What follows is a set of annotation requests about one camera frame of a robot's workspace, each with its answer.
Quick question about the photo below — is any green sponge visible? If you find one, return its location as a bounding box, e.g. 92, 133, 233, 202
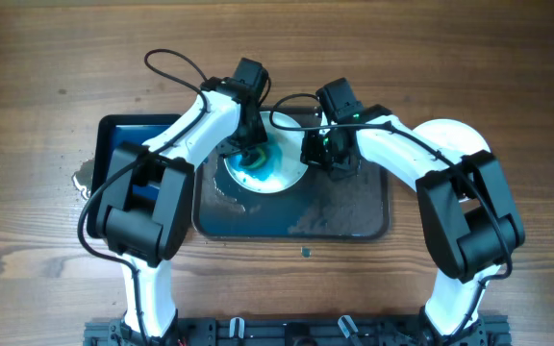
239, 147, 268, 170

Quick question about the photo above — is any white plate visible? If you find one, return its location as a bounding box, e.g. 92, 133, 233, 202
411, 118, 491, 203
224, 111, 308, 194

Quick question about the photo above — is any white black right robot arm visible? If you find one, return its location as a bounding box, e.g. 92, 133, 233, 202
303, 78, 525, 345

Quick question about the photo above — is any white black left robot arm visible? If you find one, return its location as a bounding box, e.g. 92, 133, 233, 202
77, 59, 269, 345

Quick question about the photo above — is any dark grey serving tray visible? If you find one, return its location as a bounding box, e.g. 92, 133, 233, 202
190, 105, 391, 241

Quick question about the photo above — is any blue water basin tray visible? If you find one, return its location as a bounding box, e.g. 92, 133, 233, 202
92, 114, 193, 247

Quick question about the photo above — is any water puddle on table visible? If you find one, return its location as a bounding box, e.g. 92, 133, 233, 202
71, 159, 95, 200

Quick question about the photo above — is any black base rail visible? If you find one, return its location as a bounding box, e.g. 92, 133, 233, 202
82, 315, 513, 346

